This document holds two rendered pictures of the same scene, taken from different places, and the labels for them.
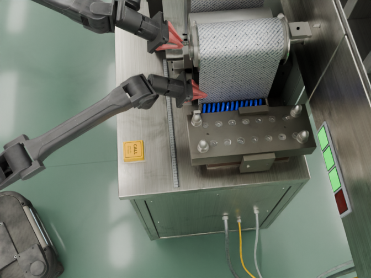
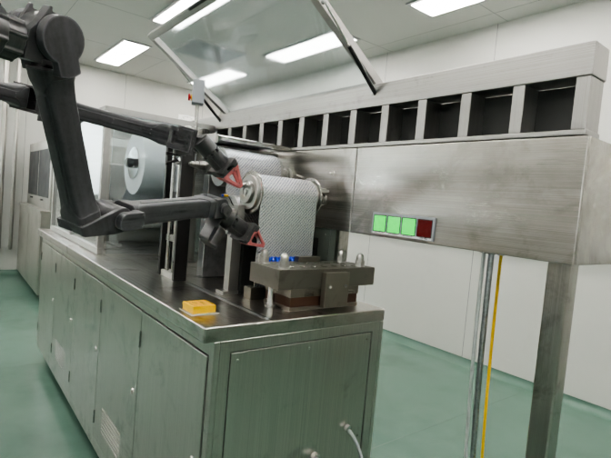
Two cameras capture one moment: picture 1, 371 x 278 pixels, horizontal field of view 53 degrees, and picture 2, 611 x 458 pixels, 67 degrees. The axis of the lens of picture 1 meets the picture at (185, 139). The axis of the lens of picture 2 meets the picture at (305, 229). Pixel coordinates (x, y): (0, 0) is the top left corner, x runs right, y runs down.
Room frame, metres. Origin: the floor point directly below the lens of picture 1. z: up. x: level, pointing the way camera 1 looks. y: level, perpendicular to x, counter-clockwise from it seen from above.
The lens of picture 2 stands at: (-0.68, 0.68, 1.23)
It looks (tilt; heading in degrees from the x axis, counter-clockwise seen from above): 3 degrees down; 326
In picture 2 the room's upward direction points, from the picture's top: 5 degrees clockwise
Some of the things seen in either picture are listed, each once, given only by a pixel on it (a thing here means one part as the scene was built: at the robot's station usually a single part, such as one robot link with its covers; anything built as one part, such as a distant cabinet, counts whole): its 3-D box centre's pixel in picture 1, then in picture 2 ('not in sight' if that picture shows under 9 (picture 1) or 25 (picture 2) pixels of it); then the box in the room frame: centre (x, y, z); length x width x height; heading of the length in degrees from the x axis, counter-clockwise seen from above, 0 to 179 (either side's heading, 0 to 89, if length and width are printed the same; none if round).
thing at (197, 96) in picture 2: not in sight; (196, 92); (1.27, -0.03, 1.66); 0.07 x 0.07 x 0.10; 71
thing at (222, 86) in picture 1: (235, 86); (286, 234); (0.66, -0.16, 1.11); 0.23 x 0.01 x 0.18; 94
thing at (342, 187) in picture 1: (332, 169); (401, 225); (0.35, -0.39, 1.18); 0.25 x 0.01 x 0.07; 4
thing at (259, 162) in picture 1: (256, 163); (335, 289); (0.45, -0.23, 0.96); 0.10 x 0.03 x 0.11; 94
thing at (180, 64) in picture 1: (181, 77); (229, 249); (0.74, 0.01, 1.05); 0.06 x 0.05 x 0.31; 94
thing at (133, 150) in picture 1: (133, 150); (199, 306); (0.54, 0.18, 0.91); 0.07 x 0.07 x 0.02; 4
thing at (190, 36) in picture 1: (192, 47); (247, 192); (0.71, -0.03, 1.25); 0.07 x 0.02 x 0.07; 4
